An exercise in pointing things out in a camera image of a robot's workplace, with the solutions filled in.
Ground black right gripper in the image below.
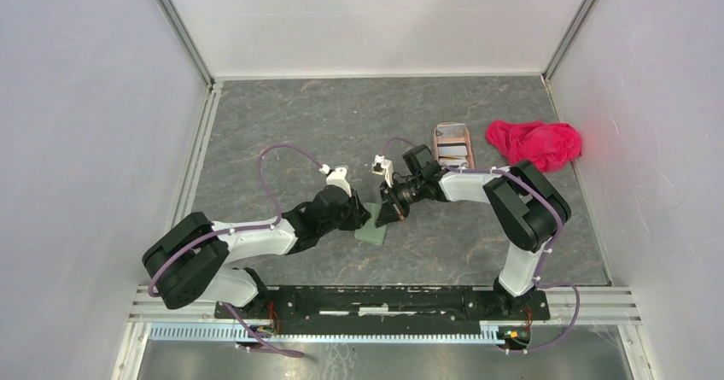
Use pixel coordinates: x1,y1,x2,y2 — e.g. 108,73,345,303
375,176,424,228

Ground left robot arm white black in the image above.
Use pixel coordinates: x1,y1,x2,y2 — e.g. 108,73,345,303
142,185,372,319

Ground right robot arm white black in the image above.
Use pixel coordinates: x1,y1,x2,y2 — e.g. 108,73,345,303
372,144,571,319

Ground pink oval card tray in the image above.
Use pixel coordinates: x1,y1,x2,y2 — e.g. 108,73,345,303
433,122,476,169

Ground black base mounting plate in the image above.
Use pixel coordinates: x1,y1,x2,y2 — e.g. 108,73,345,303
236,285,551,335

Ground crumpled red cloth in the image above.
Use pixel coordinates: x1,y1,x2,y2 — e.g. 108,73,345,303
485,120,582,172

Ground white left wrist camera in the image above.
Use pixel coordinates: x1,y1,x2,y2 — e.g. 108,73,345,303
318,164,352,196

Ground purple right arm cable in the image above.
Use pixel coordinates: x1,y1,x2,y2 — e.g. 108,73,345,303
382,136,581,356

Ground aluminium frame rail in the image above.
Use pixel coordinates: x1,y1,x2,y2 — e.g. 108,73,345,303
113,0,652,379

